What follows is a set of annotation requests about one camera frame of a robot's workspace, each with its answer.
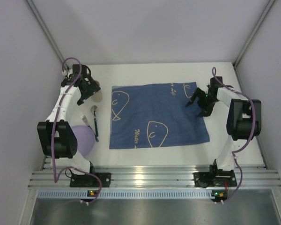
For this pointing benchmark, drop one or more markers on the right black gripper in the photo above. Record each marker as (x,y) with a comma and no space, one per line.
(202,102)

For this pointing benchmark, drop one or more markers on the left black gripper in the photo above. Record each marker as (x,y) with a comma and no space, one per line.
(89,89)

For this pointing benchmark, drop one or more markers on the beige paper cup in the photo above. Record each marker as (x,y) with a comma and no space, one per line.
(97,97)

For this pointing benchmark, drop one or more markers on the blue fish placemat cloth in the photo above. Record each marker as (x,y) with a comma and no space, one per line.
(154,116)

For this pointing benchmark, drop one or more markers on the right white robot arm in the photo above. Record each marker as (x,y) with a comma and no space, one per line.
(243,121)

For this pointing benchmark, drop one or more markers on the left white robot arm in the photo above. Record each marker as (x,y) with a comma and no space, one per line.
(56,135)

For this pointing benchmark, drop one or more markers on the purple plate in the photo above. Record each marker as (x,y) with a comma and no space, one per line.
(85,139)

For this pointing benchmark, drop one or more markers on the spoon with teal handle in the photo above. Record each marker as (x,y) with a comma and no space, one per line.
(93,111)

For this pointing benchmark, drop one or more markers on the fork with teal handle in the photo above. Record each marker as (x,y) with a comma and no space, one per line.
(85,120)

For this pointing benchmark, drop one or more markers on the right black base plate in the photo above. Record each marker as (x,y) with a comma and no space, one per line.
(207,179)

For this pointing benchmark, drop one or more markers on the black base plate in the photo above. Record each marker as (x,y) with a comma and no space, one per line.
(207,179)
(86,181)

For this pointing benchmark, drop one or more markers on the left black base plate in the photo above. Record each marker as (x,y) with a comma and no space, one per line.
(86,181)

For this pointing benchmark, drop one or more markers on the aluminium mounting rail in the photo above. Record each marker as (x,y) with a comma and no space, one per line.
(254,177)

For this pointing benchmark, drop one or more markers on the perforated cable tray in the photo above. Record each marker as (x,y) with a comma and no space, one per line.
(132,194)

